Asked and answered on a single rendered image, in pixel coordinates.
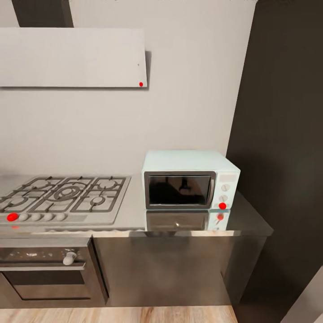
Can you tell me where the microwave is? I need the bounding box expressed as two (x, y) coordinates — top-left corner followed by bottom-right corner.
(142, 150), (240, 210)

